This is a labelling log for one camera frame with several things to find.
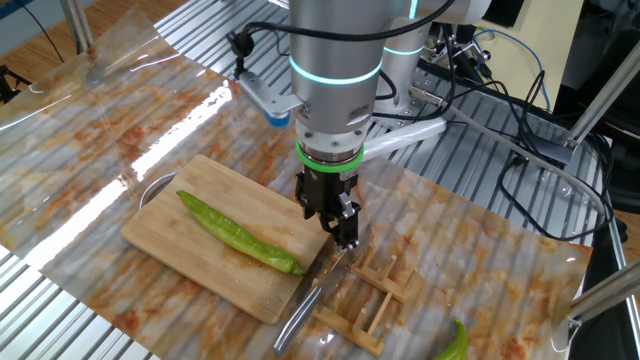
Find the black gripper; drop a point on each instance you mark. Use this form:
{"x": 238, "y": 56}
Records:
{"x": 322, "y": 192}

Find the steel cleaver knife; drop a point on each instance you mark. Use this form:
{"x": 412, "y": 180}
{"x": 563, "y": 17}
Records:
{"x": 300, "y": 315}

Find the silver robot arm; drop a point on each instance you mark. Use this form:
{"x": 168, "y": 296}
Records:
{"x": 335, "y": 50}

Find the long green chili pepper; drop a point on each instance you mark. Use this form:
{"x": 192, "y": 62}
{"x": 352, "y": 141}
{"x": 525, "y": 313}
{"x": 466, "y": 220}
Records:
{"x": 235, "y": 237}

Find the curved green chili pepper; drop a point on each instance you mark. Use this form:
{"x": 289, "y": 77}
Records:
{"x": 457, "y": 345}

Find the wooden peg rack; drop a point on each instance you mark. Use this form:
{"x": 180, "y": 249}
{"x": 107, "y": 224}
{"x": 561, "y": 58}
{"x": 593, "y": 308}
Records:
{"x": 380, "y": 286}

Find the white plastic film roll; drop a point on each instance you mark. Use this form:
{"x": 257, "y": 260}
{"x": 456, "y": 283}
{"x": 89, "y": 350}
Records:
{"x": 410, "y": 135}

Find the wooden cutting board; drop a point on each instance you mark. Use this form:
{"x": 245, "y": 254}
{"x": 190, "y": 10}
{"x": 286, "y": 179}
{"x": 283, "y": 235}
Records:
{"x": 200, "y": 250}

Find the marble pattern plastic mat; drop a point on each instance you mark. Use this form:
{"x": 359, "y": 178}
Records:
{"x": 475, "y": 250}

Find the beige cabinet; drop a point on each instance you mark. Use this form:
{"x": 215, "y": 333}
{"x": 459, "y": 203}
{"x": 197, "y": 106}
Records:
{"x": 550, "y": 40}

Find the black tripod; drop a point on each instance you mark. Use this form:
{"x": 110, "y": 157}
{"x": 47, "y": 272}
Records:
{"x": 7, "y": 82}

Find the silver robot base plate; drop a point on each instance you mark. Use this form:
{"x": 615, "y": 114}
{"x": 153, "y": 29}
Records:
{"x": 420, "y": 107}

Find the aluminium frame post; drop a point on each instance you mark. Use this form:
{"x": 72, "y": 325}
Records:
{"x": 610, "y": 292}
{"x": 605, "y": 95}
{"x": 75, "y": 25}

